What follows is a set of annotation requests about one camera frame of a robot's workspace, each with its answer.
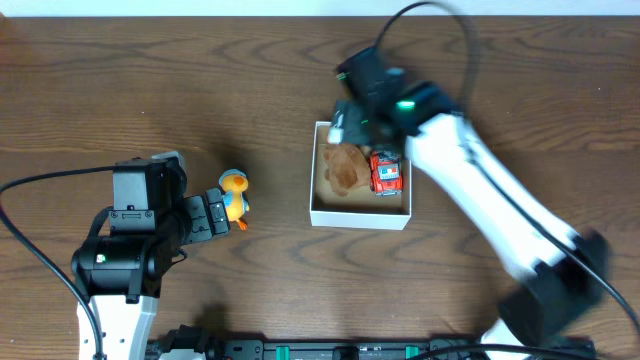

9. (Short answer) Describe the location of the white cardboard box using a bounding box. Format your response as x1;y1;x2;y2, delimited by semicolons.
309;121;412;230

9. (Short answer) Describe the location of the brown plush toy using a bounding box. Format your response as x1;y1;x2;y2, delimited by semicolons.
323;144;371;197

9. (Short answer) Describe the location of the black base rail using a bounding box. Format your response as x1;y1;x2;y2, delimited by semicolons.
143;325;597;360

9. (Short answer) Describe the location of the red toy fire truck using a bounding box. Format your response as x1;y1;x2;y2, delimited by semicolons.
369;151;403;196

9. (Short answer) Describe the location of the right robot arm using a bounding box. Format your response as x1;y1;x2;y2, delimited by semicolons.
334;47;610;348

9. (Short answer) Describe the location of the yellow duck toy blue hat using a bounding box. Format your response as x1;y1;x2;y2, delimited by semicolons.
219;169;250;231

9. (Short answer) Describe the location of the right black cable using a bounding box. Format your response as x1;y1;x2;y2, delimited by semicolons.
372;0;640;351

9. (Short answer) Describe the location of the left black cable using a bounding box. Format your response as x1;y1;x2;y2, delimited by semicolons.
0;165;116;360

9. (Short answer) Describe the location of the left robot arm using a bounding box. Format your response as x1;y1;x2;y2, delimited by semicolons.
72;152;230;359

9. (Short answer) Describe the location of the black cable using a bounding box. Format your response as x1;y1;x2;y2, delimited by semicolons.
0;165;116;360
372;0;640;351

